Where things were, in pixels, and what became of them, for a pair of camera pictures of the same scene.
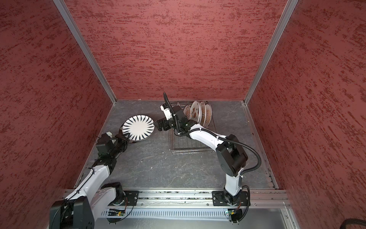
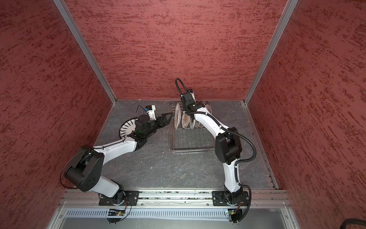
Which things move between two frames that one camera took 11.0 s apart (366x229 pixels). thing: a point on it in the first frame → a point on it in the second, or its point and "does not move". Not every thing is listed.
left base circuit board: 115,215 does not move
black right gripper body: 169,124 → 185,109
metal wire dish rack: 180,145 does not move
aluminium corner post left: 71,23 does not move
